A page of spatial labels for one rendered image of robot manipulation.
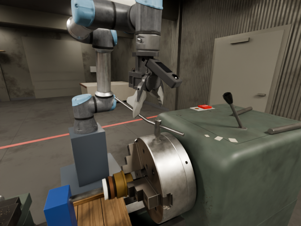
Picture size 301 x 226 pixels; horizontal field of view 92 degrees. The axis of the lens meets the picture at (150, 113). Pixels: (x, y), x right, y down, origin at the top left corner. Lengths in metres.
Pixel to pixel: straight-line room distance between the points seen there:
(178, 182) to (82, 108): 0.70
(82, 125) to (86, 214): 0.48
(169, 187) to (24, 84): 9.55
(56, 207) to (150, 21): 0.59
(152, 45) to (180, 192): 0.45
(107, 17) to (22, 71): 9.32
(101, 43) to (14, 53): 9.00
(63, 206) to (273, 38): 3.48
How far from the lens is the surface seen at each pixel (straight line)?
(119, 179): 0.57
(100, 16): 0.51
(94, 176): 1.14
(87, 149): 1.02
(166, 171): 0.49
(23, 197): 0.96
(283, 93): 3.42
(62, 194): 0.59
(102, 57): 0.92
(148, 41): 0.45
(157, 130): 0.51
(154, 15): 0.47
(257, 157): 0.58
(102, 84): 0.96
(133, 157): 0.60
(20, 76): 9.79
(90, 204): 0.84
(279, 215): 1.04
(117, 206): 0.80
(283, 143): 0.70
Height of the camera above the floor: 1.49
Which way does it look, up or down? 17 degrees down
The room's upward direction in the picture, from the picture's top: straight up
